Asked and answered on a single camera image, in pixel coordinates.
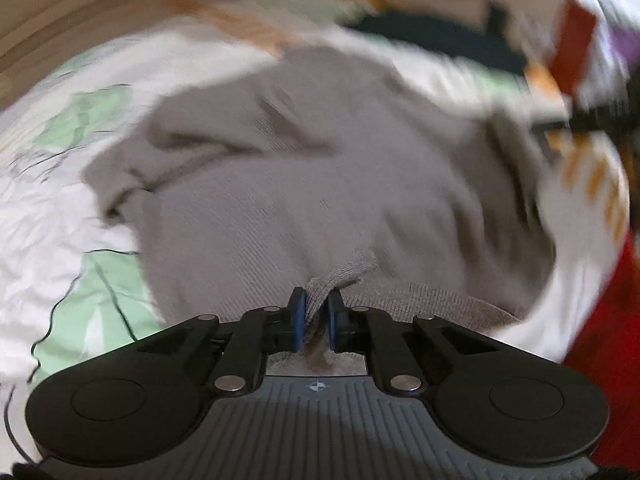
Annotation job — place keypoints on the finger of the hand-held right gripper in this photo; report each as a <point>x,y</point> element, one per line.
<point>590,121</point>

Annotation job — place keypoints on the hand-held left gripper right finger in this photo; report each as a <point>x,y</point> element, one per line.
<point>334,321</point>

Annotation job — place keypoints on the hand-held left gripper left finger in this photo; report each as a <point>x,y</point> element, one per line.
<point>298,321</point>

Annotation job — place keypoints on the grey knit garment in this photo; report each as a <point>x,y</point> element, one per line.
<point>300,200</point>

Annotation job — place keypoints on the dark navy garment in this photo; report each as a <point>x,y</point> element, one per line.
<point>430,35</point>

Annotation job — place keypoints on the red object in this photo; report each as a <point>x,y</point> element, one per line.
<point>572,45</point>

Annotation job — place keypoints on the red cloth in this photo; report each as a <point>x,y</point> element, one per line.
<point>610,360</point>

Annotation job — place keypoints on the printed bed sheet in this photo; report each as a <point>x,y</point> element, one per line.
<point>50,235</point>

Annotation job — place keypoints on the slatted panel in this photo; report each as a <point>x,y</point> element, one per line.
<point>75,10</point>

